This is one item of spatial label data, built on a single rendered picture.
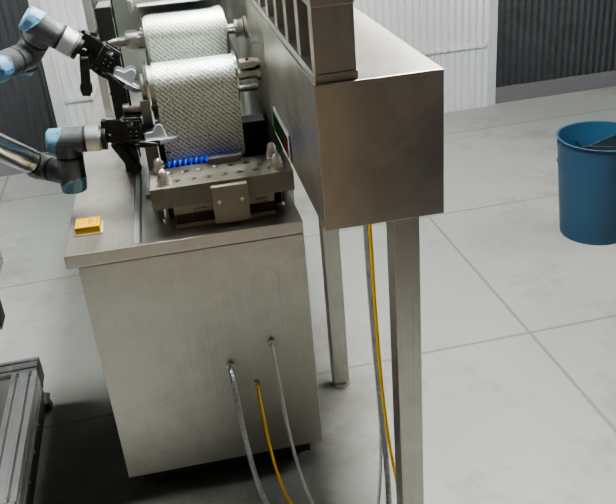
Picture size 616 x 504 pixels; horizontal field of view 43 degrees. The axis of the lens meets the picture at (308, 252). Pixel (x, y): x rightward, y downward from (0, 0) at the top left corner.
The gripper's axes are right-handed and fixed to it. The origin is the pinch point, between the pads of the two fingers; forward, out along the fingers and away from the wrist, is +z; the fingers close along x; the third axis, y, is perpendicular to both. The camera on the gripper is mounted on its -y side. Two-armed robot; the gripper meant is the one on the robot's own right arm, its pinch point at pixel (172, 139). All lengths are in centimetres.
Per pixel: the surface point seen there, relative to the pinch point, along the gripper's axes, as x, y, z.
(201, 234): -23.4, -21.2, 5.9
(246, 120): 9.5, 2.0, 22.6
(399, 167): -83, 13, 46
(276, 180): -18.4, -8.9, 28.0
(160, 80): -0.7, 17.5, -1.7
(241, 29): 27.9, 26.7, 24.1
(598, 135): 129, -46, 206
